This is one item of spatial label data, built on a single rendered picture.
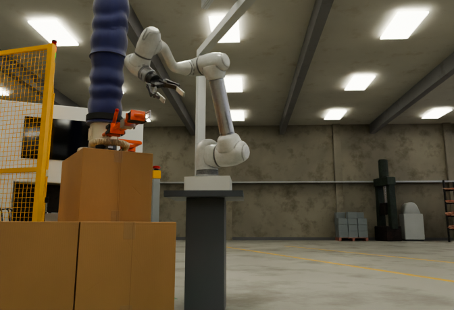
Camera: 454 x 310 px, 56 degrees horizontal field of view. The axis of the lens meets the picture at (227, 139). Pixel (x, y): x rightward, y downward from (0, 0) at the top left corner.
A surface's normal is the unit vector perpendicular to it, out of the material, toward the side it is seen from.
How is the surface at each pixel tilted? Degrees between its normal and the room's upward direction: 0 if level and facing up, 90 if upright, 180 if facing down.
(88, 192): 90
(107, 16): 72
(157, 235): 90
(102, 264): 90
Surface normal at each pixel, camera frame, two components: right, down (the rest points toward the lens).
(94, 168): 0.51, -0.17
